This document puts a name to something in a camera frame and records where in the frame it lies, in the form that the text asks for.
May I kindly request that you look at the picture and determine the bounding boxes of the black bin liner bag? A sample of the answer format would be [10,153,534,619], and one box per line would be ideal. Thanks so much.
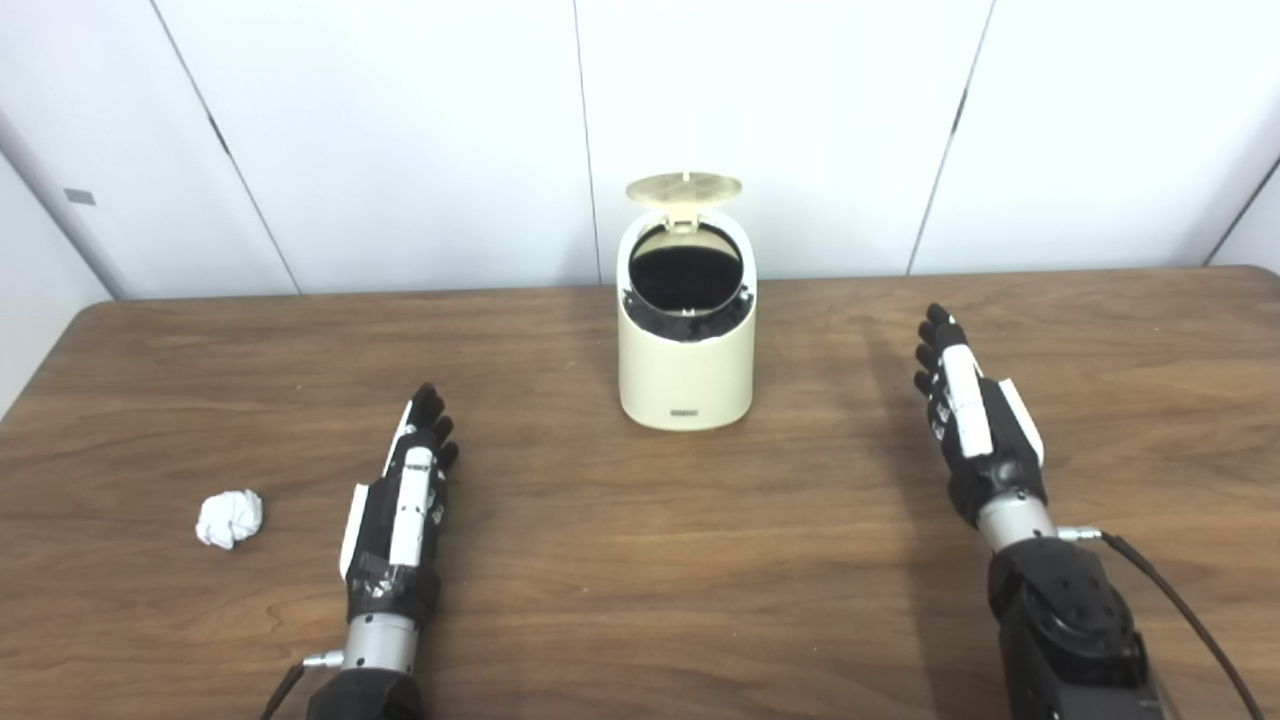
[622,245,753,344]

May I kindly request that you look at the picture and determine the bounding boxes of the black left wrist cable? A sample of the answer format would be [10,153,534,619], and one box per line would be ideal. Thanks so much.
[260,650,346,720]

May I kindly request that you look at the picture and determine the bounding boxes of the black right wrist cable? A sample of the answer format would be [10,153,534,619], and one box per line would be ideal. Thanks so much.
[1057,527,1266,720]

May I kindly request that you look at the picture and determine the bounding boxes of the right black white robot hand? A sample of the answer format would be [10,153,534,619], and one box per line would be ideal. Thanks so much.
[913,303,1048,528]

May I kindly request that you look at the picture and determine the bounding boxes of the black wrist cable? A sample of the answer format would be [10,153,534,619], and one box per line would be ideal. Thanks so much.
[1057,527,1266,720]
[260,650,346,720]

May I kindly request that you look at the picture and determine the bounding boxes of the white paper ball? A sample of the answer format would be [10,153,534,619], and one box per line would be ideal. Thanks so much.
[195,488,264,550]

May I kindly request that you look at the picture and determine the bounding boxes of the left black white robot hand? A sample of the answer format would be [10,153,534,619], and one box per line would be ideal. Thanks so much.
[339,383,460,626]

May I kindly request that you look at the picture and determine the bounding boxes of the cream round bin lid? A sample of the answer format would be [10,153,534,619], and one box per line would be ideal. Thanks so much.
[625,172,744,236]

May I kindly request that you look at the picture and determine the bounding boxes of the cream desktop trash bin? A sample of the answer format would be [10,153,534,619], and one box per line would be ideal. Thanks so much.
[616,205,758,433]

